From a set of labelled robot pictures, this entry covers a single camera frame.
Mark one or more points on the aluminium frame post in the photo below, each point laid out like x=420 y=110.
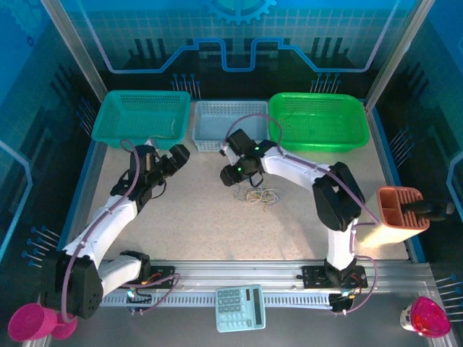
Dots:
x=394 y=50
x=72 y=47

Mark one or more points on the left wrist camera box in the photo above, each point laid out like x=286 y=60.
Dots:
x=148 y=160

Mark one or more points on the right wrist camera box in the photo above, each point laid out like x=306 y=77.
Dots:
x=239 y=141

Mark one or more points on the teal plastic basket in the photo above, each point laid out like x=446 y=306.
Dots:
x=119 y=119

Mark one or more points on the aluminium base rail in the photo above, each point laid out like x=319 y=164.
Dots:
x=235 y=271

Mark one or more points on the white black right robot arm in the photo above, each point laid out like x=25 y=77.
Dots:
x=293 y=170

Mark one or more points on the orange slotted holder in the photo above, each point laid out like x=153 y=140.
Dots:
x=394 y=206

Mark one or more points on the pink goblet cup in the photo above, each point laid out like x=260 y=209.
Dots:
x=25 y=323

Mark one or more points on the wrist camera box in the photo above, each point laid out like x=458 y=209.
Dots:
x=239 y=141
x=148 y=160

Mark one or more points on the pink glass cup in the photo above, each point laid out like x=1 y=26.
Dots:
x=430 y=318

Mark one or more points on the light blue calculator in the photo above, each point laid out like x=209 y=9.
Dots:
x=238 y=311

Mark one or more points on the light grey plastic basket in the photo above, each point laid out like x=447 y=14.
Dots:
x=213 y=123

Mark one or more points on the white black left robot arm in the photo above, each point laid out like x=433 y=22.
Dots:
x=108 y=224

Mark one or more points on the green plastic basket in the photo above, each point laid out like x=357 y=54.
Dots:
x=325 y=123

